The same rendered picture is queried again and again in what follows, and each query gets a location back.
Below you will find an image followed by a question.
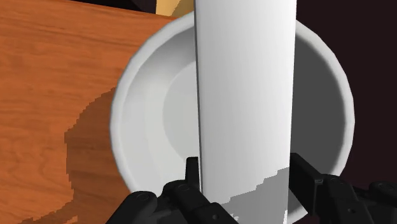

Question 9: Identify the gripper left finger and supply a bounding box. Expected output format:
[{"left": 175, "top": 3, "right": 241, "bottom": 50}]
[{"left": 106, "top": 156, "right": 239, "bottom": 224}]

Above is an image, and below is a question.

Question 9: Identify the white bowl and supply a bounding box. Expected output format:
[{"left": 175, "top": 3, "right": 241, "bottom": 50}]
[{"left": 109, "top": 11, "right": 356, "bottom": 224}]

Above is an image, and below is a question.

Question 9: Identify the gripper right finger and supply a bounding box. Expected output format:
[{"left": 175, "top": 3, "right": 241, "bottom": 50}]
[{"left": 289, "top": 152, "right": 397, "bottom": 224}]

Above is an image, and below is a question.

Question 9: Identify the white cylinder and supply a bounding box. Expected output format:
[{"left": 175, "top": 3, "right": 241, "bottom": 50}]
[{"left": 193, "top": 0, "right": 297, "bottom": 224}]

